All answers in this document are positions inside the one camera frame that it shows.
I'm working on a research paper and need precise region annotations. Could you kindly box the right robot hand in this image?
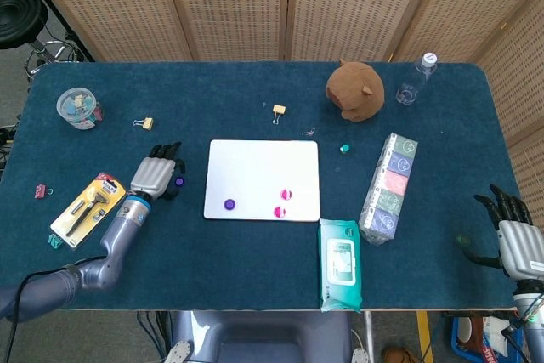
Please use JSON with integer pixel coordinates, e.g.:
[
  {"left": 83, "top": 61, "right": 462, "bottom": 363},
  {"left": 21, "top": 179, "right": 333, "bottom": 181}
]
[{"left": 462, "top": 184, "right": 544, "bottom": 282}]

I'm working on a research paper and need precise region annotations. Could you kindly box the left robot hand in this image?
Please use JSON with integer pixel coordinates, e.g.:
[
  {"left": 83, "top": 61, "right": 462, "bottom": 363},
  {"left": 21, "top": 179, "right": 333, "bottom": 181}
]
[{"left": 129, "top": 141, "right": 187, "bottom": 201}]

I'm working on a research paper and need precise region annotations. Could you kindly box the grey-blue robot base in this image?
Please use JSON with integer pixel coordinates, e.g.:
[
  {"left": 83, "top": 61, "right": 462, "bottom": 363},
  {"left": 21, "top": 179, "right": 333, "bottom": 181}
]
[{"left": 163, "top": 309, "right": 371, "bottom": 363}]

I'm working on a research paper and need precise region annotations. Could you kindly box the yellow razor blister pack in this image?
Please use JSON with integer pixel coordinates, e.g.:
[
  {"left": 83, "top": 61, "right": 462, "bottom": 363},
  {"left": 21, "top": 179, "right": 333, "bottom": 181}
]
[{"left": 49, "top": 172, "right": 128, "bottom": 251}]

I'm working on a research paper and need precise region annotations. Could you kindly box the multicolour tissue pack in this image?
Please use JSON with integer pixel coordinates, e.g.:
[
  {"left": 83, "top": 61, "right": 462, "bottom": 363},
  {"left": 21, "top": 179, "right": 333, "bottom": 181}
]
[{"left": 358, "top": 132, "right": 419, "bottom": 247}]

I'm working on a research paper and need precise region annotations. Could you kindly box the green wet wipes pack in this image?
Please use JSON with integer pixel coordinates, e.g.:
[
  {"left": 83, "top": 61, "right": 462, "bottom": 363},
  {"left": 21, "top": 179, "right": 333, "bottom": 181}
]
[{"left": 317, "top": 218, "right": 363, "bottom": 314}]

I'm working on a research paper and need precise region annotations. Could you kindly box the clear jar of binder clips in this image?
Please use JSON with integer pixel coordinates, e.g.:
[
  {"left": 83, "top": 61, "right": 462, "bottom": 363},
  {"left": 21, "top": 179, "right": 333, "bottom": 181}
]
[{"left": 56, "top": 87, "right": 105, "bottom": 131}]

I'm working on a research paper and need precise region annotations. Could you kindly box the blue storage crate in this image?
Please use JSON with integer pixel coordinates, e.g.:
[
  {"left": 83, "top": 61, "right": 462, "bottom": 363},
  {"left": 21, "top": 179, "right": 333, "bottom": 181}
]
[{"left": 450, "top": 315, "right": 511, "bottom": 363}]

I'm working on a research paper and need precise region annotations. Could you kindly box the white magnetic board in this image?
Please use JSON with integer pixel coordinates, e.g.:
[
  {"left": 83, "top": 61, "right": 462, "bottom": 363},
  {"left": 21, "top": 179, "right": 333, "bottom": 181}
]
[{"left": 203, "top": 139, "right": 321, "bottom": 223}]

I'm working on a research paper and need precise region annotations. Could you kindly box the blue felt table mat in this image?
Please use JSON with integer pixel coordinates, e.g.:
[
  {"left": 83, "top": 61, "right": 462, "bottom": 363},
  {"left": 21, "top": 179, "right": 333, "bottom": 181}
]
[{"left": 0, "top": 60, "right": 520, "bottom": 312}]

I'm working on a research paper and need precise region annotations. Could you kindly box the brown shoe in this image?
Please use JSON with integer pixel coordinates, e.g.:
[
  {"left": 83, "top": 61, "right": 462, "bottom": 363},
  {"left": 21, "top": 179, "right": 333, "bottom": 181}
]
[{"left": 381, "top": 346, "right": 420, "bottom": 363}]

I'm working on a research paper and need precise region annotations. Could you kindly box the metal table leg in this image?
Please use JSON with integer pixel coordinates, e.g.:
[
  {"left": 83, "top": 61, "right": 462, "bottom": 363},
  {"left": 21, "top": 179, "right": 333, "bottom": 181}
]
[{"left": 364, "top": 310, "right": 376, "bottom": 351}]

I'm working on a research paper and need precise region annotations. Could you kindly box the black metal pole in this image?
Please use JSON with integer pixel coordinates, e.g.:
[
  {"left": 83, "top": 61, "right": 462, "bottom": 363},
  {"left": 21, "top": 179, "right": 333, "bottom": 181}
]
[{"left": 10, "top": 0, "right": 97, "bottom": 62}]

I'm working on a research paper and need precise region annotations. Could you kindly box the woven folding screen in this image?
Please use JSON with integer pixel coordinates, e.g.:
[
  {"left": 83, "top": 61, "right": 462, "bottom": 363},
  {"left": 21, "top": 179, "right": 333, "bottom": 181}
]
[{"left": 19, "top": 0, "right": 544, "bottom": 219}]

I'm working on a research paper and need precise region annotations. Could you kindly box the clear plastic water bottle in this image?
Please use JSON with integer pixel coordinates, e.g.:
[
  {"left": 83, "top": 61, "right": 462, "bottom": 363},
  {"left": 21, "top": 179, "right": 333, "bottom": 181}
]
[{"left": 395, "top": 52, "right": 439, "bottom": 106}]

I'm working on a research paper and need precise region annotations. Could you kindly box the black round stool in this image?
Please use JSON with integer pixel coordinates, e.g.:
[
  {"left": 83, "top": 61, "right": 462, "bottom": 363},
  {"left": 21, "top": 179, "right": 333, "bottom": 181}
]
[{"left": 0, "top": 0, "right": 86, "bottom": 79}]

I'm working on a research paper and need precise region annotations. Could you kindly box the brown capybara plush toy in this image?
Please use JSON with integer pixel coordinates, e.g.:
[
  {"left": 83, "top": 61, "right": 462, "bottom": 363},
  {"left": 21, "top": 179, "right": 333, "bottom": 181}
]
[{"left": 326, "top": 59, "right": 386, "bottom": 123}]

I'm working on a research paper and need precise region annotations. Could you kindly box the black cable bundle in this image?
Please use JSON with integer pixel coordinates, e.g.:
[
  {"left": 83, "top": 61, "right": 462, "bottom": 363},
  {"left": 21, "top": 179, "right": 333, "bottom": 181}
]
[{"left": 135, "top": 310, "right": 172, "bottom": 363}]

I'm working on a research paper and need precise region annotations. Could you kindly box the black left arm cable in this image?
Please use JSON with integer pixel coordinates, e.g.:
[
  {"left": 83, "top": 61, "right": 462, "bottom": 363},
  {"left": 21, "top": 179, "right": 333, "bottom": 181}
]
[{"left": 3, "top": 268, "right": 77, "bottom": 363}]

